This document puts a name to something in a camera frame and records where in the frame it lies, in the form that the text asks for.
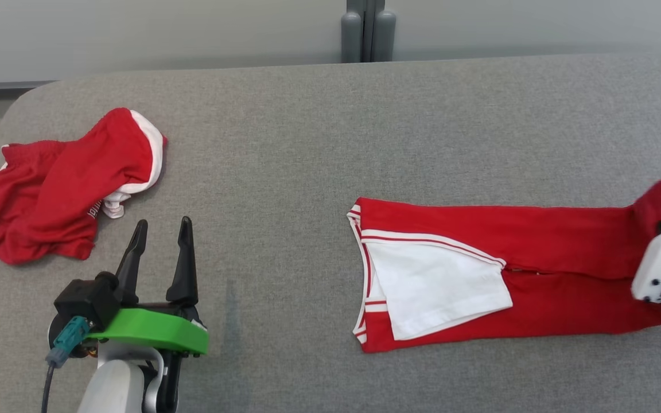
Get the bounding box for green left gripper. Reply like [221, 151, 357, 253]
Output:
[87, 216, 209, 355]

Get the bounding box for red jersey with black numbers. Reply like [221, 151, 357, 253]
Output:
[347, 174, 661, 353]

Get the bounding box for red shorts with white stripe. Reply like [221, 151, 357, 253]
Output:
[0, 108, 168, 264]

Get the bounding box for grey rounded cylinder stop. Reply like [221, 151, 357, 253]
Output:
[340, 11, 363, 63]
[372, 10, 397, 62]

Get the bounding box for black left cable, teal plug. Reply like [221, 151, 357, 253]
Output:
[41, 315, 95, 413]

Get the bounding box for grey vertical frame post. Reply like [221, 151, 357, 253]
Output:
[346, 0, 387, 63]

